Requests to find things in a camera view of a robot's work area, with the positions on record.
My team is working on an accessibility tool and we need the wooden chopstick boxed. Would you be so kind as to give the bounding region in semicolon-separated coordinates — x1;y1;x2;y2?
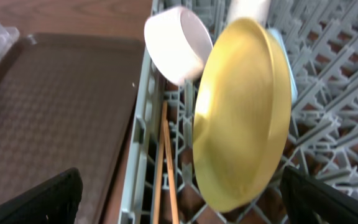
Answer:
152;101;167;224
163;120;180;224

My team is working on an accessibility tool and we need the grey dishwasher rack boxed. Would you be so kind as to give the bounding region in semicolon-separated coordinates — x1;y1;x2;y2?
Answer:
118;0;358;223

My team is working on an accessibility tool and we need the pale green cup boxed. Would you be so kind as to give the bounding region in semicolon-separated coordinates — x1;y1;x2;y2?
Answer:
227;0;271;26

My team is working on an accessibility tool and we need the pink white bowl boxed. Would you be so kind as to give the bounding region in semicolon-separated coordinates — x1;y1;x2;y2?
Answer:
144;6;213;86

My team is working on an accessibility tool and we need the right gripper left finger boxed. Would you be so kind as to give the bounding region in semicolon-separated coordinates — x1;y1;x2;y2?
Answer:
0;167;83;223

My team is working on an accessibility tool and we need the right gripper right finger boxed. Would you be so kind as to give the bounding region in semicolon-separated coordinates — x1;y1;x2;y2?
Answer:
280;166;358;224

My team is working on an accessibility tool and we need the light blue bowl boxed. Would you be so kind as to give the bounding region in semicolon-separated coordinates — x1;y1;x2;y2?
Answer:
267;28;298;106

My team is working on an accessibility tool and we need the brown serving tray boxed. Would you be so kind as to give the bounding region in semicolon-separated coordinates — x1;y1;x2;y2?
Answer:
0;34;144;223

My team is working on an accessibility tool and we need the yellow plate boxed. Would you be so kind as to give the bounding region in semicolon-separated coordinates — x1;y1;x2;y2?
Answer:
193;18;291;213

